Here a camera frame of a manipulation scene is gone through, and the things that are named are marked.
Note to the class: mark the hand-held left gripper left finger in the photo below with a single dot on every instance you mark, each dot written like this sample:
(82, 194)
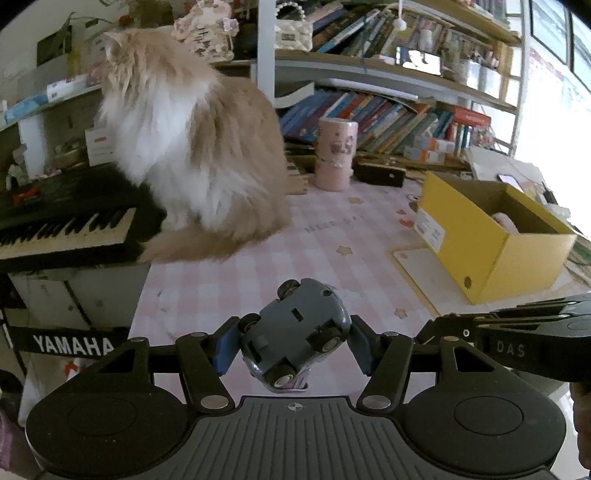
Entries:
(226, 346)

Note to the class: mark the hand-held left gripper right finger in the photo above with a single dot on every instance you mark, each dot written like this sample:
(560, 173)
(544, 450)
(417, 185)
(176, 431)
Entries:
(360, 346)

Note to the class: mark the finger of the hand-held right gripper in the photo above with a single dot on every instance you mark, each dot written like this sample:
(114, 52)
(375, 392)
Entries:
(554, 302)
(452, 327)

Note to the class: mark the grey toy car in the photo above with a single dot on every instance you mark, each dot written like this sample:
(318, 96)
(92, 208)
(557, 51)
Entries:
(295, 332)

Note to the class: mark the yellow cardboard box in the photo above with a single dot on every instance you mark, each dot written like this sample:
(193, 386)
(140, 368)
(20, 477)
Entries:
(489, 263)

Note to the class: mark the person's right hand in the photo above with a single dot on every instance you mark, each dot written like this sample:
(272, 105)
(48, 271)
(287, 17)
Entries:
(582, 424)

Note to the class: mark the black smartphone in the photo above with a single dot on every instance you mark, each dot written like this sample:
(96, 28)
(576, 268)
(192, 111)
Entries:
(510, 182)

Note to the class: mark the white paper notebook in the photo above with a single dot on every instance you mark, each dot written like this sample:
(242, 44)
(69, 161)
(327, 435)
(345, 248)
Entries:
(489, 166)

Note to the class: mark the dark brown case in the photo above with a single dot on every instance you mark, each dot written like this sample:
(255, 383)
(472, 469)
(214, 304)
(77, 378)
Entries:
(378, 174)

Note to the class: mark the orange white small box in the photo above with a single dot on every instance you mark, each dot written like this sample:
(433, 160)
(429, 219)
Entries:
(422, 155)
(441, 144)

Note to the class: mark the wooden chess board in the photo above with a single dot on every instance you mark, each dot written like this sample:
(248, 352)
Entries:
(295, 170)

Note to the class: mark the pink cylinder container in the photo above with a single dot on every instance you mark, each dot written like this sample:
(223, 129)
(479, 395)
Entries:
(336, 157)

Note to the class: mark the fluffy cream white cat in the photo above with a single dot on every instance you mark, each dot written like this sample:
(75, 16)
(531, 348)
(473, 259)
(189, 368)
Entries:
(194, 152)

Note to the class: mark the black electronic keyboard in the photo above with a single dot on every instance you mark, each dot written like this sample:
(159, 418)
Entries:
(60, 230)

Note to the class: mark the row of colourful books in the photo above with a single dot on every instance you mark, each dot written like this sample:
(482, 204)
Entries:
(383, 120)

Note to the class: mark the white storage jar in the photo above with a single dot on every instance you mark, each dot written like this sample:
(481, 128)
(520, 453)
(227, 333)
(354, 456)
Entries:
(489, 81)

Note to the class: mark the white box red label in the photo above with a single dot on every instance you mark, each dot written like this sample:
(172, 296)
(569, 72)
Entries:
(99, 145)

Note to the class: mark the white tube lamp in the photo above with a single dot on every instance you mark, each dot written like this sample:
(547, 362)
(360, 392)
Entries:
(369, 86)

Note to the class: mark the white shelf unit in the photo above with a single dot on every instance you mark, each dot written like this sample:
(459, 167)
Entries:
(32, 138)

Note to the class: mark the white bookshelf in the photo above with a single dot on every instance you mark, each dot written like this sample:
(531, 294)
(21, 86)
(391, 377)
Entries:
(265, 55)

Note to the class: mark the pink floral doll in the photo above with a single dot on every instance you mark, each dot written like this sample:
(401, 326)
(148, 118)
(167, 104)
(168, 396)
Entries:
(203, 37)

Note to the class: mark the white hanging pompom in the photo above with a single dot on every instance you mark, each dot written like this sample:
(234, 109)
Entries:
(399, 21)

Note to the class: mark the white quilted handbag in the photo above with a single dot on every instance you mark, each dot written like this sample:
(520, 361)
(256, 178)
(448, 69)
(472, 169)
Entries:
(293, 34)

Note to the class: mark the row of dark books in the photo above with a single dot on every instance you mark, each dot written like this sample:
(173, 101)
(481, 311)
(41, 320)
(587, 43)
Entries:
(341, 27)

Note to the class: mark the dried flower bunch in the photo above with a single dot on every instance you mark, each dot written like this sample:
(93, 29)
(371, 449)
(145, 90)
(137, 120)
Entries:
(147, 11)

